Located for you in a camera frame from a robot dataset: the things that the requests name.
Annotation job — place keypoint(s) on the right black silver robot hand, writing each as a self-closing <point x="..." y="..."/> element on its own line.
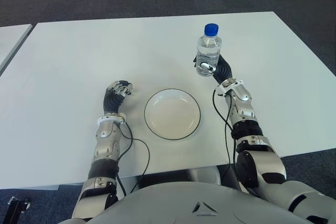
<point x="223" y="69"/>

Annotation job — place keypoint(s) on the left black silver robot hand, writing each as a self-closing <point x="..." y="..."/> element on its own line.
<point x="113" y="100"/>

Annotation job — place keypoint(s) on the clear water bottle blue cap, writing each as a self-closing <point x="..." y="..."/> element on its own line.
<point x="209" y="48"/>

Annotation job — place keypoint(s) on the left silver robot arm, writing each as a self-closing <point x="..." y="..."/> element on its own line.
<point x="106" y="137"/>

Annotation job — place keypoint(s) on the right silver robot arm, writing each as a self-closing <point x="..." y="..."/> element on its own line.
<point x="252" y="142"/>

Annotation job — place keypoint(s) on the white plate black rim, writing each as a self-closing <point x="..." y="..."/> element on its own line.
<point x="172" y="115"/>

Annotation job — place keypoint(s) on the white robot pelvis cover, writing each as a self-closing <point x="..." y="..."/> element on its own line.
<point x="204" y="175"/>

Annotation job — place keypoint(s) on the white neighbouring table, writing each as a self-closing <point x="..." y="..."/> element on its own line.
<point x="13" y="40"/>

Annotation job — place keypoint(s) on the grey robot torso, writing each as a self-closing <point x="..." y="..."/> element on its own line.
<point x="183" y="205"/>

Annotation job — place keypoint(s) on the black stand foot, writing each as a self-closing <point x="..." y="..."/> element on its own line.
<point x="17" y="207"/>

